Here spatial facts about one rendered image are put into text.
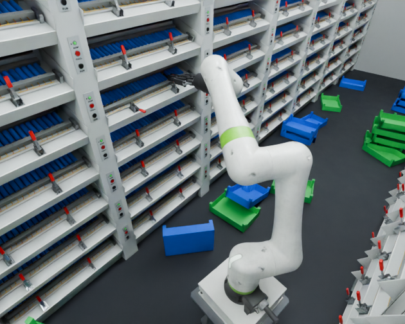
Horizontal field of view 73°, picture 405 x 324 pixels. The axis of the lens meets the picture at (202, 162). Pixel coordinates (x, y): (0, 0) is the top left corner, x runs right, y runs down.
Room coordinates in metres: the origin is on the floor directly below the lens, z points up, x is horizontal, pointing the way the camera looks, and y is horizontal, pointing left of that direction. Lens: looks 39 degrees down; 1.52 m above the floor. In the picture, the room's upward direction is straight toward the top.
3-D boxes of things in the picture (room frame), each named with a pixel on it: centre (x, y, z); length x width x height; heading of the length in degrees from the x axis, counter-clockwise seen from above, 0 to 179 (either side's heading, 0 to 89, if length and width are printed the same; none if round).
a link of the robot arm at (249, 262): (0.59, -0.18, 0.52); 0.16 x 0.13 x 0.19; 104
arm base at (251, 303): (0.54, -0.20, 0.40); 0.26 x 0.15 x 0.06; 35
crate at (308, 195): (1.56, -0.70, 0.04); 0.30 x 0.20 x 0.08; 68
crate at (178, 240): (1.03, 0.08, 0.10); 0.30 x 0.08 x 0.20; 99
